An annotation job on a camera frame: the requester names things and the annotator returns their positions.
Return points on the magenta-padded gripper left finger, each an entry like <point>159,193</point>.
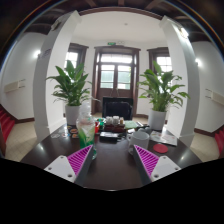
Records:
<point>60,166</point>

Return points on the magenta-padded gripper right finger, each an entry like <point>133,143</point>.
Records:
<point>165,166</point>

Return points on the clear green-label drink bottle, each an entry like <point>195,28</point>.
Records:
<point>86,128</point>

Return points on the flat round red coaster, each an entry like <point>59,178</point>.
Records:
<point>160,148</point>

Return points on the green folded cloth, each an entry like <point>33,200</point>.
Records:
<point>130,125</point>

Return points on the flat black device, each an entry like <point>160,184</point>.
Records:
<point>109,135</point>

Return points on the red carpeted staircase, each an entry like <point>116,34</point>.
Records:
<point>220,140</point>
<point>6,121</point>

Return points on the dark tray with small jars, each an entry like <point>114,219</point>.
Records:
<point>114,125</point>

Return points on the potted plant in white pot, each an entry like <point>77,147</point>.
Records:
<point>71,86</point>
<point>160,90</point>

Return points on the brown wooden glazed double door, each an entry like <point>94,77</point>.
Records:
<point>116,75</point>

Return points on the brown-framed window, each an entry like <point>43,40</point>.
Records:
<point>164,61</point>
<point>71,56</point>

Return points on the green exit sign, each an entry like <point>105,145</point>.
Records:
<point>111,43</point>

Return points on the white wall radiator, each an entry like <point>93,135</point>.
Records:
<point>13,86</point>
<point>216,97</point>

